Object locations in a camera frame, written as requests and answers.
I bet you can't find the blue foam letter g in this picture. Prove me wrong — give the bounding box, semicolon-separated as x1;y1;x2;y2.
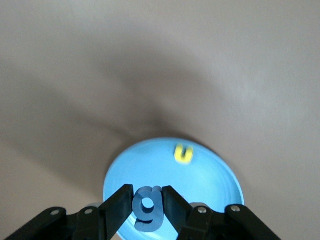
131;185;166;233

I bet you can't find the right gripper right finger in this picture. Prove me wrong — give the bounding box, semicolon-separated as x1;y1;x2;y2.
162;185;281;240

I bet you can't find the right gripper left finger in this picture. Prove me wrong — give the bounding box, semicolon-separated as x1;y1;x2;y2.
4;184;134;240

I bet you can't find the blue plate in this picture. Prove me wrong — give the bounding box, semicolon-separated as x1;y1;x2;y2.
102;136;245;240

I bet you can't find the yellow foam letter u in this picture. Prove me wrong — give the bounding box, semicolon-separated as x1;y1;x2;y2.
174;145;195;165

